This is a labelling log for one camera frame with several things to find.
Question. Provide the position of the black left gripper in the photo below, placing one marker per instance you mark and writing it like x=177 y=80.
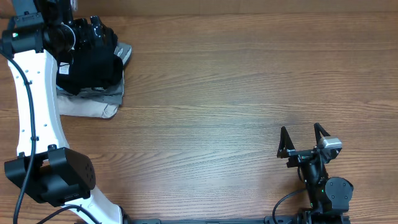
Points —
x=86 y=41

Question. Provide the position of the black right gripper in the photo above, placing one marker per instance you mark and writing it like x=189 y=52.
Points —
x=286 y=148

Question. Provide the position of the dark navy t-shirt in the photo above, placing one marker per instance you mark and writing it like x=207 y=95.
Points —
x=98 y=67

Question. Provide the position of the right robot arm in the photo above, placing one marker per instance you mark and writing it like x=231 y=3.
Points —
x=329 y=196

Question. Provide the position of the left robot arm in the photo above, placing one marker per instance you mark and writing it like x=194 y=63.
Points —
x=46 y=169

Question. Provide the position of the cream folded garment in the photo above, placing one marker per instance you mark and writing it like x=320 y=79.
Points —
x=85 y=107

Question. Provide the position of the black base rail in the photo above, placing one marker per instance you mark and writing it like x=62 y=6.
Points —
x=266 y=220

